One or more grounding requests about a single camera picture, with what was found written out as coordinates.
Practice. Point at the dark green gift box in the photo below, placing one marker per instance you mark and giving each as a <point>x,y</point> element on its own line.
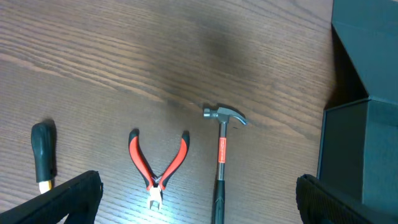
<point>358,147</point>

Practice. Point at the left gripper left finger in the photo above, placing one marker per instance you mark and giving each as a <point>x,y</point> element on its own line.
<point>76,201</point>

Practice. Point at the red black pliers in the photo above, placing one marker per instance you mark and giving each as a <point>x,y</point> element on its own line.
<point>155,173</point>

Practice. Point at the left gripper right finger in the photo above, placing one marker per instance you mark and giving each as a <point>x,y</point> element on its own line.
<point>320,203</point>

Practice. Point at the steel claw hammer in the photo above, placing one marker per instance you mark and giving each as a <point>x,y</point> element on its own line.
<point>222,114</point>

